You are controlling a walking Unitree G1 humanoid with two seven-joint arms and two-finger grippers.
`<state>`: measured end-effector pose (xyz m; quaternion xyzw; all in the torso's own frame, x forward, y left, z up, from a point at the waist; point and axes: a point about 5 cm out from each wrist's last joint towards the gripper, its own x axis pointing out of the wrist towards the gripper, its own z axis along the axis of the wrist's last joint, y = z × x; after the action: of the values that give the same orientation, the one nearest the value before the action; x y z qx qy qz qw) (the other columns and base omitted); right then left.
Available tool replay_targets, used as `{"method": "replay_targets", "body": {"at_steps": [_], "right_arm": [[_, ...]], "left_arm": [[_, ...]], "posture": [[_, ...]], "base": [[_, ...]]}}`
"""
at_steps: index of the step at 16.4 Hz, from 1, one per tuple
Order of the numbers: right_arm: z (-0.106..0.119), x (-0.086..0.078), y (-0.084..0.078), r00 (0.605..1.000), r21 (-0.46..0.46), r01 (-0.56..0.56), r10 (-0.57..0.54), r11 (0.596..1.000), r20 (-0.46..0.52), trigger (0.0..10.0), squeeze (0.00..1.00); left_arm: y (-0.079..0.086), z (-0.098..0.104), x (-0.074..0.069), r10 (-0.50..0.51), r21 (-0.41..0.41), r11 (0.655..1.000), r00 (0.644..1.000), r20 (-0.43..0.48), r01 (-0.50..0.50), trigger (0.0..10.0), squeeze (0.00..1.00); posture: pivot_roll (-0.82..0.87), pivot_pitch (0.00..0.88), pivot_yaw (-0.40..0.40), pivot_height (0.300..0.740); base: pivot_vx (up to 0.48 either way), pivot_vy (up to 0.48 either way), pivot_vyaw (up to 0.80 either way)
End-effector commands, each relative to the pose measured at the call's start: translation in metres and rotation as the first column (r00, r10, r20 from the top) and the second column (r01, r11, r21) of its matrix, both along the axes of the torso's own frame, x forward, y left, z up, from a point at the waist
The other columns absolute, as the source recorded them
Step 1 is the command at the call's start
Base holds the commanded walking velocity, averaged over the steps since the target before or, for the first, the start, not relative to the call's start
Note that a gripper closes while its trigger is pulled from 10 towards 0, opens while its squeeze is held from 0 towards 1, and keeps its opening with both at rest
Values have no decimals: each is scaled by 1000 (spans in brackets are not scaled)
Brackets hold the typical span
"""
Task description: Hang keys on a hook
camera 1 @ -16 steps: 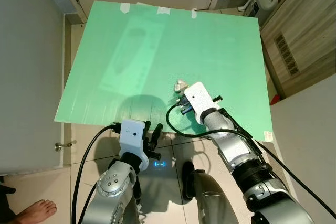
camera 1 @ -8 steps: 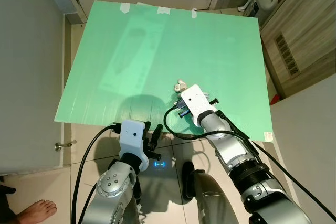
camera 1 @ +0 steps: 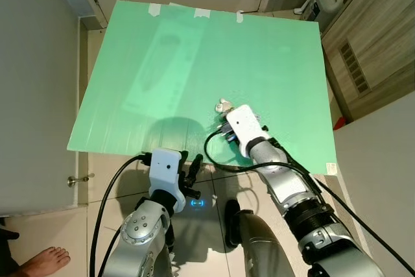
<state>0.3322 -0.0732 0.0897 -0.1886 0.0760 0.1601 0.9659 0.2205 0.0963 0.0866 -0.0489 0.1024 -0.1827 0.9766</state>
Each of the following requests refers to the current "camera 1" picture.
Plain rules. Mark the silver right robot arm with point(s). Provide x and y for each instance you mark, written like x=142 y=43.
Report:
x=292 y=186

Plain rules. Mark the large green mat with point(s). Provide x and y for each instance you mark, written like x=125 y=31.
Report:
x=272 y=63

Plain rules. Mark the grey robot leg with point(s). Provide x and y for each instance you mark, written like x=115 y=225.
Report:
x=258 y=246

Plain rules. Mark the white corner label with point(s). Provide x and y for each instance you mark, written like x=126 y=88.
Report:
x=331 y=168

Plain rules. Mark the small red object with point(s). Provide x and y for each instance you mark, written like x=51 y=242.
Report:
x=338 y=123

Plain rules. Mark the white tape piece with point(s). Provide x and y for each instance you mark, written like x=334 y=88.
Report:
x=202 y=13
x=239 y=16
x=154 y=10

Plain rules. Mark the slotted cabinet vent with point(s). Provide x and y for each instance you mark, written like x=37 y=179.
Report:
x=355 y=67

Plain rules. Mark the person's bare foot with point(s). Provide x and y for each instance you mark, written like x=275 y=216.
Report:
x=47 y=261

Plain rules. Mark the pale grey door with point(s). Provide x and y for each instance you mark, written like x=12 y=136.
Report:
x=39 y=82

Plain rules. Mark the wooden cabinet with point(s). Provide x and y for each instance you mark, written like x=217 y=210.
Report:
x=382 y=30

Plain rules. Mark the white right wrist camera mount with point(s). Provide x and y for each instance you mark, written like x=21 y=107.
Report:
x=243 y=124

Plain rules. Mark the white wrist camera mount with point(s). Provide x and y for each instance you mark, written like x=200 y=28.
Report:
x=165 y=170
x=243 y=124

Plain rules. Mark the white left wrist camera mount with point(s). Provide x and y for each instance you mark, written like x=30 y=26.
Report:
x=165 y=170

